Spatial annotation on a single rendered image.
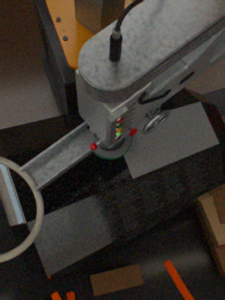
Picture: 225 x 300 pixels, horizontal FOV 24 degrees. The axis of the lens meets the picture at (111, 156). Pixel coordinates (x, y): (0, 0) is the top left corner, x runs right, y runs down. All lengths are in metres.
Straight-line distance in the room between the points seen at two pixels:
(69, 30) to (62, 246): 1.16
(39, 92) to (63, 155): 1.38
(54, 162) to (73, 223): 0.40
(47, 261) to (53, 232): 0.17
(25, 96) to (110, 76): 1.92
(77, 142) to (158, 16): 0.73
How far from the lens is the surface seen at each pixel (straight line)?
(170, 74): 2.17
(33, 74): 3.76
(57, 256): 2.71
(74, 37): 2.97
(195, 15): 1.96
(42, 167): 2.35
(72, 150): 2.37
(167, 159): 2.64
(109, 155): 2.57
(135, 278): 3.24
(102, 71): 1.82
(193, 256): 3.42
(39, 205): 2.27
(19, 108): 3.66
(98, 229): 2.68
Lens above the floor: 3.36
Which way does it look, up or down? 73 degrees down
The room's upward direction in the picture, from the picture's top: 5 degrees clockwise
